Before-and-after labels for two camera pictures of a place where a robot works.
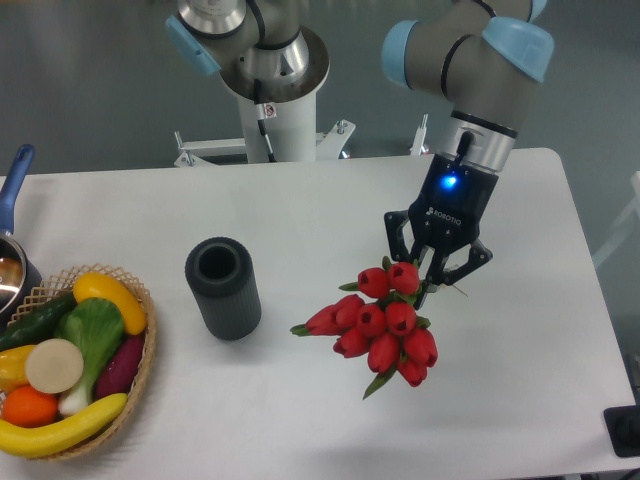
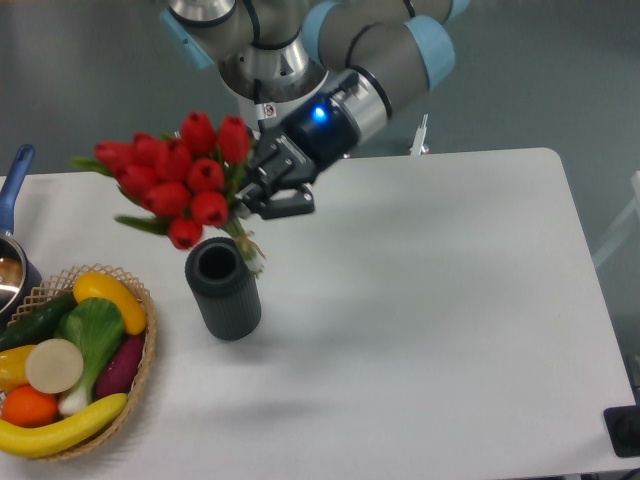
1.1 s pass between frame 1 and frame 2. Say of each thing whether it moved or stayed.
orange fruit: stayed
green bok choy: stayed
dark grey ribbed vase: stayed
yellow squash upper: stayed
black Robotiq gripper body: moved
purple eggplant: stayed
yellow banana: stayed
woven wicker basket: stayed
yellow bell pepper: stayed
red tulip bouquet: moved
